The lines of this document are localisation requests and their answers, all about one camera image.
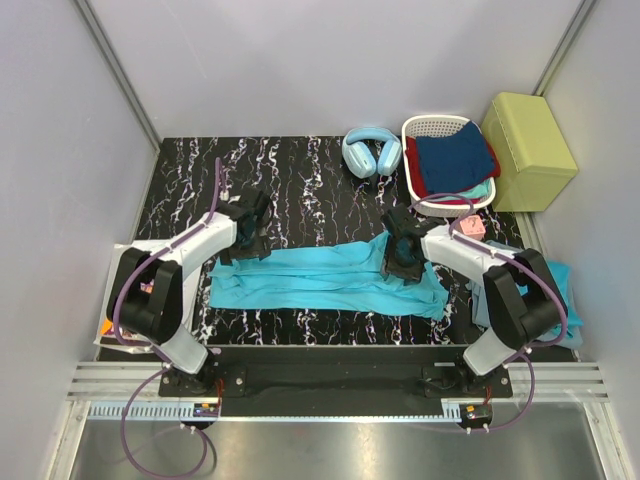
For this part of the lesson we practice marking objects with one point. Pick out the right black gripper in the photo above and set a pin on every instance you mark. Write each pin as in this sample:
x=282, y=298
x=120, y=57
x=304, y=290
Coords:
x=412, y=275

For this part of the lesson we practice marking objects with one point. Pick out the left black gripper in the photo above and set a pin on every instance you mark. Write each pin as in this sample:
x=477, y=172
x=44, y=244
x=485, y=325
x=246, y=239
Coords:
x=249, y=250

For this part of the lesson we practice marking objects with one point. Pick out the turquoise t-shirt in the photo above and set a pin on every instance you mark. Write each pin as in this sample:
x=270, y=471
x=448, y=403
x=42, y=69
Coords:
x=341, y=277

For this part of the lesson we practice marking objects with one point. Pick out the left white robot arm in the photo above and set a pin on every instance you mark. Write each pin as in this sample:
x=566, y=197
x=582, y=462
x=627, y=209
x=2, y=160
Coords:
x=148, y=295

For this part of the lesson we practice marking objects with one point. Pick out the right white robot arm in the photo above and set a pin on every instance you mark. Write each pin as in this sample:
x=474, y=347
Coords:
x=522, y=297

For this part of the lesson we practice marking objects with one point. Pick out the pile of teal t-shirts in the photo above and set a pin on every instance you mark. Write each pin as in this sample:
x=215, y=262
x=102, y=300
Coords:
x=561, y=274

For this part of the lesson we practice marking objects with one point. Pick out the pink cube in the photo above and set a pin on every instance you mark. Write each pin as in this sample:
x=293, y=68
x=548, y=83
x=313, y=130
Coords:
x=473, y=227

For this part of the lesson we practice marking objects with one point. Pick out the teal folded t-shirt in basket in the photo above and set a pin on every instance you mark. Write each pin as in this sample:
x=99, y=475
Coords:
x=475, y=194

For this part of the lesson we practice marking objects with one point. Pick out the navy blue folded t-shirt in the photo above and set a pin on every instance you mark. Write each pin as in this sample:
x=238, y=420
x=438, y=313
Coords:
x=457, y=162

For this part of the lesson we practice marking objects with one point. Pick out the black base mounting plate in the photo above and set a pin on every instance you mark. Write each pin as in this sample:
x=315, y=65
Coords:
x=323, y=382

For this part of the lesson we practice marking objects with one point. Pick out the red folded t-shirt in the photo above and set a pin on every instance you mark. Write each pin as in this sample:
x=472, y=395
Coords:
x=415, y=175

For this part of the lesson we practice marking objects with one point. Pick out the light blue headphones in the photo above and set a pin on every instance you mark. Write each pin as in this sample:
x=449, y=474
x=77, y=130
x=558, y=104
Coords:
x=358, y=157

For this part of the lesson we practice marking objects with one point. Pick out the white plastic laundry basket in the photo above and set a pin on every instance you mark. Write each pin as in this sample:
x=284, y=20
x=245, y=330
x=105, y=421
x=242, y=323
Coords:
x=436, y=126

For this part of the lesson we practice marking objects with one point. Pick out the white paper sheets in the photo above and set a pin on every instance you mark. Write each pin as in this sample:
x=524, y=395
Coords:
x=190, y=289

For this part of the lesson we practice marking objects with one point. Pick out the yellow-green storage box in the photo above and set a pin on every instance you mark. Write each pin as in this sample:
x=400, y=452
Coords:
x=535, y=160

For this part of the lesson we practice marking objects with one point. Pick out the aluminium rail frame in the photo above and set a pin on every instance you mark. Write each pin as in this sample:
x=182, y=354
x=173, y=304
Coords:
x=105, y=390

